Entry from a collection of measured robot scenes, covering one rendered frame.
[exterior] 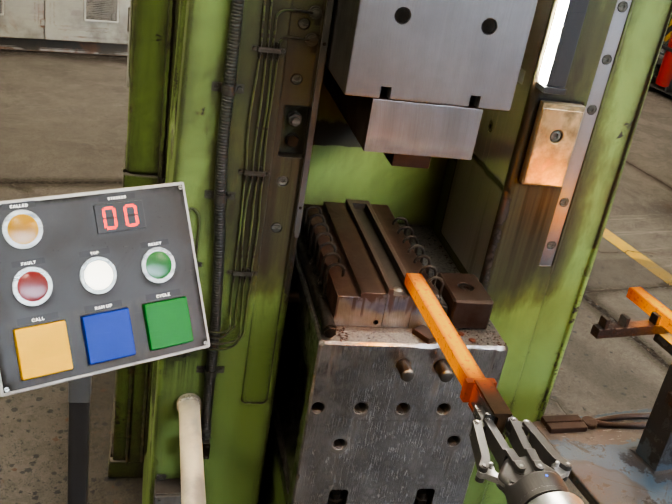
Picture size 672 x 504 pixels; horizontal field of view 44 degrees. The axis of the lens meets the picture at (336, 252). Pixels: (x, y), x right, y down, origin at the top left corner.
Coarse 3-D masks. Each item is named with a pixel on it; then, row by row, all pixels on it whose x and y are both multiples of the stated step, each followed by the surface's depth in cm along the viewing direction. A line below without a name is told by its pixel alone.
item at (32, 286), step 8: (32, 272) 123; (24, 280) 122; (32, 280) 122; (40, 280) 123; (24, 288) 122; (32, 288) 122; (40, 288) 123; (24, 296) 122; (32, 296) 122; (40, 296) 123
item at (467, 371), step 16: (416, 288) 146; (416, 304) 145; (432, 304) 142; (432, 320) 137; (448, 320) 137; (448, 336) 132; (448, 352) 130; (464, 352) 129; (464, 368) 124; (464, 384) 121; (480, 384) 119; (496, 384) 121; (464, 400) 121; (496, 400) 116; (496, 416) 113
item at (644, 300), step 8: (632, 288) 167; (640, 288) 167; (632, 296) 166; (640, 296) 164; (648, 296) 164; (640, 304) 164; (648, 304) 162; (656, 304) 162; (648, 312) 162; (664, 312) 159; (664, 320) 158
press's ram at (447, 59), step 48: (336, 0) 148; (384, 0) 133; (432, 0) 134; (480, 0) 135; (528, 0) 137; (336, 48) 146; (384, 48) 136; (432, 48) 138; (480, 48) 139; (432, 96) 142; (480, 96) 143
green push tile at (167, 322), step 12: (168, 300) 134; (180, 300) 135; (144, 312) 132; (156, 312) 133; (168, 312) 134; (180, 312) 135; (156, 324) 133; (168, 324) 134; (180, 324) 135; (156, 336) 133; (168, 336) 134; (180, 336) 135; (192, 336) 136; (156, 348) 132
